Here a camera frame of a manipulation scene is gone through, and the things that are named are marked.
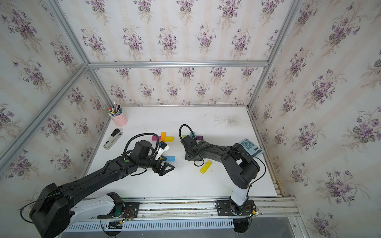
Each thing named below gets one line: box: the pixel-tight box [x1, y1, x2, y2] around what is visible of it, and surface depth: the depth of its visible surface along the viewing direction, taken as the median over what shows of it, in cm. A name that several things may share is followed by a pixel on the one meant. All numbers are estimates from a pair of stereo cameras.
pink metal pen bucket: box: [111, 110, 128, 127], surface depth 104 cm
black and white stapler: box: [103, 127, 124, 151], surface depth 100 cm
